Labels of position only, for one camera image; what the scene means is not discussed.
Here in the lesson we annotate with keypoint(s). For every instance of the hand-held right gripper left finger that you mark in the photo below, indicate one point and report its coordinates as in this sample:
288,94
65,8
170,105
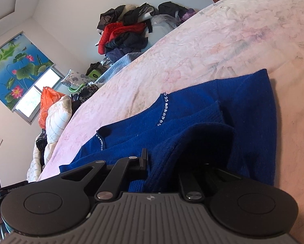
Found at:
143,162

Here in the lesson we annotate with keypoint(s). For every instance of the window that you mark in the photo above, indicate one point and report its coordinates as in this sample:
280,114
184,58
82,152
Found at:
37,94

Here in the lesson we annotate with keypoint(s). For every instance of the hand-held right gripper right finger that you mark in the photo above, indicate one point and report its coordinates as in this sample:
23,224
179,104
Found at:
190,185

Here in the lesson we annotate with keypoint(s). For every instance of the pile of dark clothes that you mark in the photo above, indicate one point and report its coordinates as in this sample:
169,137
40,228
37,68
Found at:
131,42

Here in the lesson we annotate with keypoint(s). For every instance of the blue knit sweater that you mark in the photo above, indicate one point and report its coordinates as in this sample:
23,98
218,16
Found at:
192,106

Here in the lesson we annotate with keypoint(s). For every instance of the pink floral bed sheet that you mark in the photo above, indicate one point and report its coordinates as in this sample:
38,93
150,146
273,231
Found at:
218,43

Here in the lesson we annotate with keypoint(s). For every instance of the green plastic stool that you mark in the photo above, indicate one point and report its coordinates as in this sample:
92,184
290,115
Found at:
93,74

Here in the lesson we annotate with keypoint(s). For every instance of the black and purple clothes heap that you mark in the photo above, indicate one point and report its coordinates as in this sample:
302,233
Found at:
172,9

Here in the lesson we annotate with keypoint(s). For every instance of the orange plastic bag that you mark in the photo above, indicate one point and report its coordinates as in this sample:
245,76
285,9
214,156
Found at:
47,101

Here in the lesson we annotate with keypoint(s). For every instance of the leopard print cloth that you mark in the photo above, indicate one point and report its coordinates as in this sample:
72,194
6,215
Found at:
88,92

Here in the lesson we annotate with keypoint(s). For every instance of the red jacket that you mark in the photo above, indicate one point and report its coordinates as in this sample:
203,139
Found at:
116,31

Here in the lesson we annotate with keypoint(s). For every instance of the floral pillow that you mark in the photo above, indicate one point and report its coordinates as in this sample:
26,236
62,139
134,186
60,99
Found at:
74,78

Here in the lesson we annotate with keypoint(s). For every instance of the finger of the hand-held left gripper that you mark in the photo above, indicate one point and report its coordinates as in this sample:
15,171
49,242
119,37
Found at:
13,186

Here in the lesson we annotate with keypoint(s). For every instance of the white quilt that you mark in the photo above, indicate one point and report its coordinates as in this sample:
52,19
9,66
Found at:
58,117

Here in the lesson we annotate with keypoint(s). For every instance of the clear plastic bag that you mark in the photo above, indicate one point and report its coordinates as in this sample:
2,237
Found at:
164,21

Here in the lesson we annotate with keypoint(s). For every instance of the black bag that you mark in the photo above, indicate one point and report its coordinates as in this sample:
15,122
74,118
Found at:
96,67

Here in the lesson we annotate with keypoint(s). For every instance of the lotus print roller blind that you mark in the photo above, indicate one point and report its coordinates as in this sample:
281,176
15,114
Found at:
17,68

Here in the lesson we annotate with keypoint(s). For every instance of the light blue blanket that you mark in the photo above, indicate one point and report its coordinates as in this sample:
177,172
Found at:
119,64

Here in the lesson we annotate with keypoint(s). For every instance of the dark cloth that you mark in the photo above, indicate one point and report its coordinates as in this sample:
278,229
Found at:
41,144

